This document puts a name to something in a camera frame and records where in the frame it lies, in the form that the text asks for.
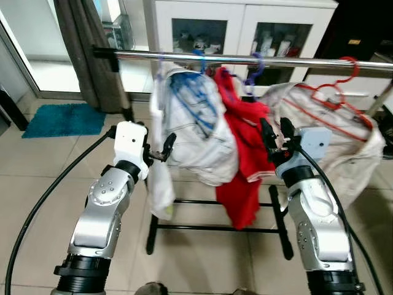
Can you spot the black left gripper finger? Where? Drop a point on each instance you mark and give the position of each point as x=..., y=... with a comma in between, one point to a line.
x=170, y=142
x=163, y=157

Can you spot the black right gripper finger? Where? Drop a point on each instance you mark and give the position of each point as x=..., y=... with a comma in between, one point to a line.
x=268, y=134
x=288, y=131

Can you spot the beige jacket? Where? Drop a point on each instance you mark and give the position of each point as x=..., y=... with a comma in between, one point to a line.
x=344, y=147

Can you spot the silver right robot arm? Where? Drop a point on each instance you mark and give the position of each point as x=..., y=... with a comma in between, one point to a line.
x=319, y=221

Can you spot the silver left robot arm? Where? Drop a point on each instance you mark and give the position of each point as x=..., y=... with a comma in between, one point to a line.
x=101, y=203

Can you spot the blue plastic hanger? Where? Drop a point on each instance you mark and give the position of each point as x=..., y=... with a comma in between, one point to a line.
x=184, y=83

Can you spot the purple plastic hanger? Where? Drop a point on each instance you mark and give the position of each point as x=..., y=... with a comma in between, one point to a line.
x=260, y=66

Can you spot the lavender plastic hanger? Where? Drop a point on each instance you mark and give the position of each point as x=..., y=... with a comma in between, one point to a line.
x=161, y=61

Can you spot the red garment with white trim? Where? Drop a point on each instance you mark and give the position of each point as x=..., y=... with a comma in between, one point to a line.
x=242, y=196

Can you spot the teal floor mat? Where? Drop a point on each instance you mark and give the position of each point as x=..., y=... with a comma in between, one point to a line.
x=61, y=120

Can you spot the white glass-door cabinet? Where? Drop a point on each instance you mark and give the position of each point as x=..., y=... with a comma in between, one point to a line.
x=239, y=18

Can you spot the dark brown curtain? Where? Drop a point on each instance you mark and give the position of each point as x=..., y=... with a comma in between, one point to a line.
x=86, y=49

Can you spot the black cabinet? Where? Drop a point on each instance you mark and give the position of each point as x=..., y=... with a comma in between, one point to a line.
x=362, y=24

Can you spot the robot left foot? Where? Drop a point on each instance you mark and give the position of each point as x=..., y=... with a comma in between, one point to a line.
x=150, y=289

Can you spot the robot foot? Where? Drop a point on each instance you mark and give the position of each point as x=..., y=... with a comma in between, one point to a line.
x=244, y=292
x=150, y=289

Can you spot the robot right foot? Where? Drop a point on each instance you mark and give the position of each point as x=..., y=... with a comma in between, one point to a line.
x=244, y=292

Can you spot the black side table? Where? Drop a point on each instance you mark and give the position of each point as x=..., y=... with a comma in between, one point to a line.
x=9, y=107

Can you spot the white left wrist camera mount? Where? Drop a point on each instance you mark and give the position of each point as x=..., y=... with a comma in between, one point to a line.
x=130, y=141

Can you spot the pale grey right wrist camera mount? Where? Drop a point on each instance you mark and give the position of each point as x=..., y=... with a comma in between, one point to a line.
x=316, y=142

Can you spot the chrome clothes rack rail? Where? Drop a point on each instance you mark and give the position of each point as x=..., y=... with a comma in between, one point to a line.
x=184, y=58

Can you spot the black clothes rack frame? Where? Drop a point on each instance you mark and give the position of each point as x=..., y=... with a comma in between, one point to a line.
x=212, y=229

